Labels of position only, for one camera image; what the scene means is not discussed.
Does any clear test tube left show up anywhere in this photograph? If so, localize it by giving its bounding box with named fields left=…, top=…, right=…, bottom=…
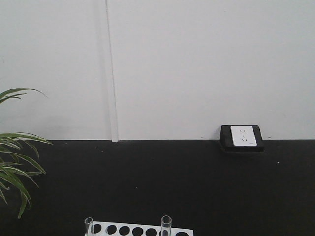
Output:
left=84, top=217, right=94, bottom=236

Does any white wall cable duct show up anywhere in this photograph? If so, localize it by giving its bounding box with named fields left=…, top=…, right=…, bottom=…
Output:
left=104, top=0, right=119, bottom=142

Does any green spider plant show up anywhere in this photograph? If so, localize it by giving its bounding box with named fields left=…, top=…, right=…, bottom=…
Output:
left=0, top=88, right=53, bottom=219

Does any white wall power socket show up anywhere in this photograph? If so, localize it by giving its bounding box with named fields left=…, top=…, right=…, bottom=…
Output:
left=220, top=125, right=264, bottom=152

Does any white test tube rack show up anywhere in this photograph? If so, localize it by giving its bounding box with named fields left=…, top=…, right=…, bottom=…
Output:
left=85, top=220, right=194, bottom=236

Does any clear glass test tube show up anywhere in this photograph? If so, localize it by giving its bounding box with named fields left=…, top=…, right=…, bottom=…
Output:
left=161, top=215, right=172, bottom=236

